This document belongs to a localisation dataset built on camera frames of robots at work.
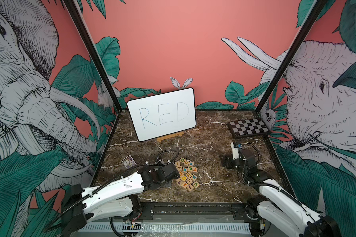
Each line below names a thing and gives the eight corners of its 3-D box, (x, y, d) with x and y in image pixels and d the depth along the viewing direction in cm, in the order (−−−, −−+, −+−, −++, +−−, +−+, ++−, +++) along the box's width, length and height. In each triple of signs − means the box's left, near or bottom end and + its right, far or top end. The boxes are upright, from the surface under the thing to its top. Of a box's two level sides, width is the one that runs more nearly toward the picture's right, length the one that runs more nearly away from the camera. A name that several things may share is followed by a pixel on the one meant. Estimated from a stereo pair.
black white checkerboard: (234, 138, 105) (235, 136, 103) (226, 123, 114) (227, 121, 112) (268, 133, 108) (269, 131, 106) (258, 119, 117) (259, 117, 115)
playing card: (128, 170, 90) (127, 169, 88) (122, 161, 93) (120, 160, 92) (136, 164, 92) (136, 162, 91) (130, 156, 96) (129, 154, 94)
